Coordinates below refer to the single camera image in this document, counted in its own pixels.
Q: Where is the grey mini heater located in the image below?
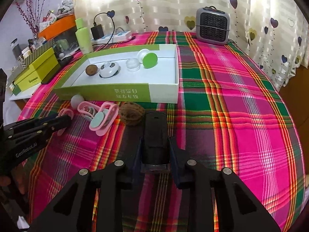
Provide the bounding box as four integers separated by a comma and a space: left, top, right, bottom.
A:
195, 6, 230, 46

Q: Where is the black charger with cable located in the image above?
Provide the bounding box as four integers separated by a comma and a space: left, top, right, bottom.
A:
91, 11, 136, 47

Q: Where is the black stamp with clear cap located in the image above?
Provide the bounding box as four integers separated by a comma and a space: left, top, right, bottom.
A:
140, 111, 170, 173

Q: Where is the black phone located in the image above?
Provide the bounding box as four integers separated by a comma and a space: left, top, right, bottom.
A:
41, 55, 73, 85

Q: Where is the round white grey gadget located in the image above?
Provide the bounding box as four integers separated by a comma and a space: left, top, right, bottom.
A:
99, 61, 120, 78

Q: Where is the lime green shoebox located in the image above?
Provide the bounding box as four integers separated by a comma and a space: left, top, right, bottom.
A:
10, 48, 60, 95

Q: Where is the white suction cup hook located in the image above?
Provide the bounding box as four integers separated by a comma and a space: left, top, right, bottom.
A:
70, 94, 84, 109

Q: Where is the chevron patterned box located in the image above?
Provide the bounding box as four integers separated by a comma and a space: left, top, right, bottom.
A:
8, 39, 55, 83

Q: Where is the green lotion bottle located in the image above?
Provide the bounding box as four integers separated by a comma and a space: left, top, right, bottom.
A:
76, 18, 93, 55

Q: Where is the plaid pink green blanket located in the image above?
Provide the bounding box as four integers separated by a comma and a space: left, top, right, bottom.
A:
25, 32, 306, 231

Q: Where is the white power strip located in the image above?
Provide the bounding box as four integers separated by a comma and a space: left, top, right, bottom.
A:
91, 31, 132, 45

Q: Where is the purple branch decoration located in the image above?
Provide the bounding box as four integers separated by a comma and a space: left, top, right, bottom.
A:
14, 0, 46, 37

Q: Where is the brown walnut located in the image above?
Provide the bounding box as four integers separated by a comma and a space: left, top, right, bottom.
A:
85, 64, 98, 77
118, 102, 145, 126

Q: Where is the green and white tray box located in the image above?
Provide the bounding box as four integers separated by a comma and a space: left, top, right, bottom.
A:
53, 44, 180, 104

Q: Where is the clear round cap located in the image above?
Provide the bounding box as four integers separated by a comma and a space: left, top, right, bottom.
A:
126, 58, 140, 72

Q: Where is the pink clip with green pad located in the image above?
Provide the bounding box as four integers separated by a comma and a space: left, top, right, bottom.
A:
89, 102, 119, 136

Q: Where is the orange storage bin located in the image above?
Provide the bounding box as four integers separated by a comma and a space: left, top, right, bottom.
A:
38, 14, 76, 40

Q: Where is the person's left hand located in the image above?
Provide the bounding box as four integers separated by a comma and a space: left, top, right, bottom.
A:
1, 165, 28, 195

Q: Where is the heart patterned curtain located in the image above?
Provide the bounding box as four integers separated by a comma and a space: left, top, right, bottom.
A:
74, 0, 308, 89

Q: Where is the wooden cabinet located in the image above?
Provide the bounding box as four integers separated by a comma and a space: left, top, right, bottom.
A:
279, 66, 309, 174

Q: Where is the green white spool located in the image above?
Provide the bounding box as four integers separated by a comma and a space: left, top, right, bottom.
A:
137, 49, 158, 69

